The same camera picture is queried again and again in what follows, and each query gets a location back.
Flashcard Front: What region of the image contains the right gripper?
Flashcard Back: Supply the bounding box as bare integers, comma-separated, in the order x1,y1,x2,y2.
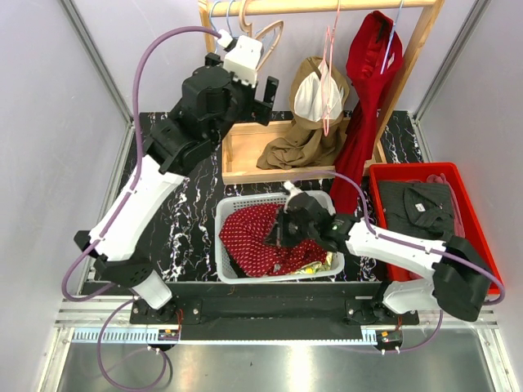
266,208,318,247

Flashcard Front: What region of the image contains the red polka dot garment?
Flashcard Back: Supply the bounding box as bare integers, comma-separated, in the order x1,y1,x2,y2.
219,203,327,278

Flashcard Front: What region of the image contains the lemon print skirt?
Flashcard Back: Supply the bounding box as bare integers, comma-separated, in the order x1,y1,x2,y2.
293,252,335,275

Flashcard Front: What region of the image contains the tan and white garment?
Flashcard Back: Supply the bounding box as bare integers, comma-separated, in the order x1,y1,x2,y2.
257,56,350,170

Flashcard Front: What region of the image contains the beige wooden hanger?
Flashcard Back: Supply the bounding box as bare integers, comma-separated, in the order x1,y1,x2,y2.
239,0,285,69

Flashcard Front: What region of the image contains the pink wire hanger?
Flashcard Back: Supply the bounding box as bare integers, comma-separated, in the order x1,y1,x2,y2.
320,1,341,136

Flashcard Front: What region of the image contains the light blue wire hanger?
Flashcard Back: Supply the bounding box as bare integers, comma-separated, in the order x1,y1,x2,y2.
208,0,224,38

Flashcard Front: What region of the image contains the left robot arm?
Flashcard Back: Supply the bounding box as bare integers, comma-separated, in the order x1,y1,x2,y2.
74,50,279,323

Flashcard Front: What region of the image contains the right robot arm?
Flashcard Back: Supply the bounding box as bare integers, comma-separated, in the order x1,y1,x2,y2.
264,193,491,324

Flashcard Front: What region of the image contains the blue hanger of red dress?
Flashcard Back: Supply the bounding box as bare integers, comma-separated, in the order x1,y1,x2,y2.
380,0,406,75

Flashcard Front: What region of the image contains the wooden clothes rack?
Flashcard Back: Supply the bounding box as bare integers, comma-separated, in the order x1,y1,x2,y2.
198,1,444,185

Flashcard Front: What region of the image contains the white plastic laundry basket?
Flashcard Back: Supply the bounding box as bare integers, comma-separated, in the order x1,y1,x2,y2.
214,192,345,284

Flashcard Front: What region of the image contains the black marble mat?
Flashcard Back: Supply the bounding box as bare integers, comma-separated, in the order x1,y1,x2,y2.
118,110,423,283

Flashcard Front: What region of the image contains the red dress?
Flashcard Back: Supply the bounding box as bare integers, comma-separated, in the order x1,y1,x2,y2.
329,10,405,217

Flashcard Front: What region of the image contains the dark striped shirt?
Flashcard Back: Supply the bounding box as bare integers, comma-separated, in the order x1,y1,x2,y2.
378,180,466,241

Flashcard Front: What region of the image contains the pink garment in bin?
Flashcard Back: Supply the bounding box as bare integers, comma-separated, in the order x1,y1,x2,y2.
426,173,466,238

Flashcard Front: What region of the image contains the red plastic bin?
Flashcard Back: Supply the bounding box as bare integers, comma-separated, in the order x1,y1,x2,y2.
369,162,502,279

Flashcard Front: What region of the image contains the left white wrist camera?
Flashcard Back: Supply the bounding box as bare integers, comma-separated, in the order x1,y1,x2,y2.
223,36,262,88

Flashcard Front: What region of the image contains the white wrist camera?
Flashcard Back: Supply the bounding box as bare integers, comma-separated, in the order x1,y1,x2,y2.
223,36,262,88
284,180,303,213

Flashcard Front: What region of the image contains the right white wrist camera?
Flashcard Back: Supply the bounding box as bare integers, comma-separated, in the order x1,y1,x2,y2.
284,180,303,213

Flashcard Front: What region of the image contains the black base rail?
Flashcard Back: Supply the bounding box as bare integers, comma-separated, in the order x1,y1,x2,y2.
81,281,421,342

